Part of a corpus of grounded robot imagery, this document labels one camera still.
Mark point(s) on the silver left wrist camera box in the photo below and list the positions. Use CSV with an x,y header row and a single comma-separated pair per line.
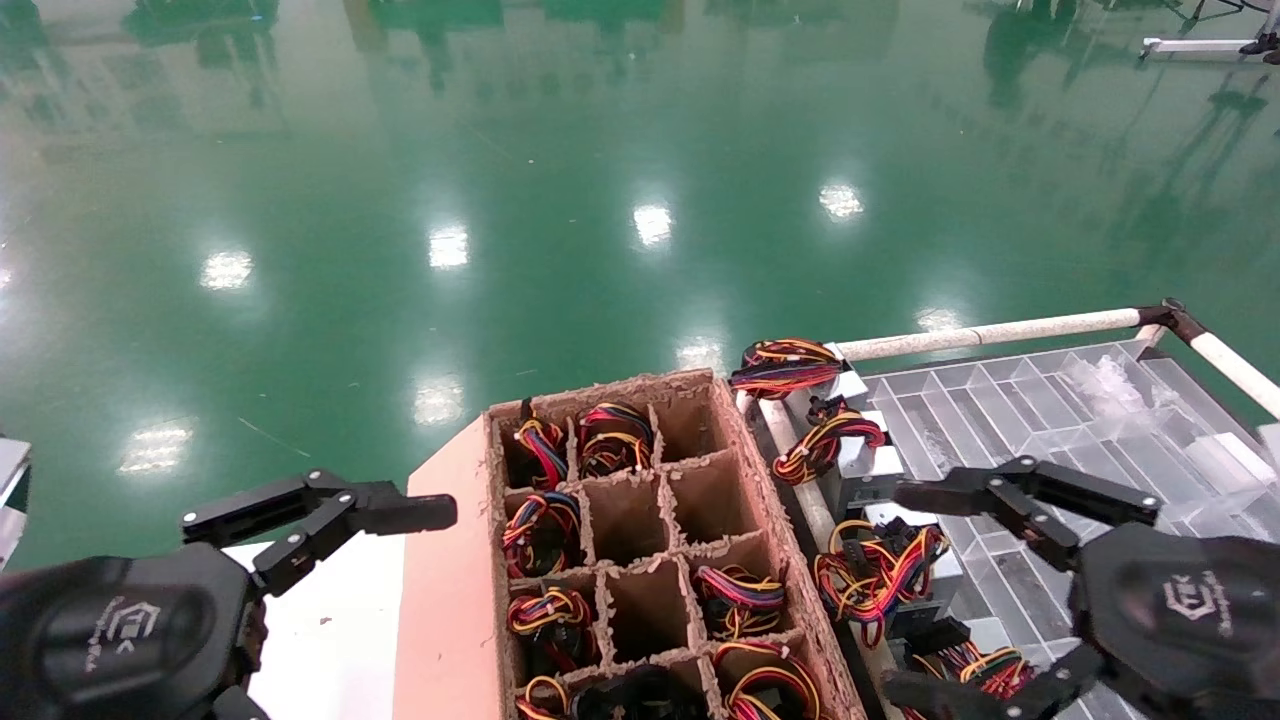
x,y
12,490

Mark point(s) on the white stand base bar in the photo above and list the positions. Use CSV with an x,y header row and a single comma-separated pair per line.
x,y
1190,47

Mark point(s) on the beige pipe rail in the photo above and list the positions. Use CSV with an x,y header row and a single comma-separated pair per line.
x,y
815,515

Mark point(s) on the white flat sheet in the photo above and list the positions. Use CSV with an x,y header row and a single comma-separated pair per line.
x,y
340,640

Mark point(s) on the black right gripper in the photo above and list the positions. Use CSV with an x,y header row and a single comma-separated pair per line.
x,y
1180,620

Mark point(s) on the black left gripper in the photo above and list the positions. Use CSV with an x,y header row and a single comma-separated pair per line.
x,y
120,640

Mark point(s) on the brown cardboard divider box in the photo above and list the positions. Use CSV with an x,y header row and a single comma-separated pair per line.
x,y
625,515

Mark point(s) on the pink cardboard panel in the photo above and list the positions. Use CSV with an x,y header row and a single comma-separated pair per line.
x,y
450,620

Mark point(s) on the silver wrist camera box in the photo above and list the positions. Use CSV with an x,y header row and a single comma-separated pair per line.
x,y
12,490
1271,445

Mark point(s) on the long white pipe rail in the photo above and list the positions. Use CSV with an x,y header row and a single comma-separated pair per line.
x,y
1000,330

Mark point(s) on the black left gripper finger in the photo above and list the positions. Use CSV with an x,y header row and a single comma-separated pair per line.
x,y
400,512

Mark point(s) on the black pipe connector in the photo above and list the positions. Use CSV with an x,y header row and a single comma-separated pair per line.
x,y
1175,320

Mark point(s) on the clear plastic divider tray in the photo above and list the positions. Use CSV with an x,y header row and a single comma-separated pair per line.
x,y
1000,420

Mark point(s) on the crumpled clear plastic film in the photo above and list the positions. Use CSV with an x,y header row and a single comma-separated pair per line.
x,y
1105,385

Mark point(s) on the short white pipe rail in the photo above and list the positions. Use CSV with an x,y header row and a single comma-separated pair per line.
x,y
1240,370

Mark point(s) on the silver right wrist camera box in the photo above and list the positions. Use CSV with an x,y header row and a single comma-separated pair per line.
x,y
1271,445

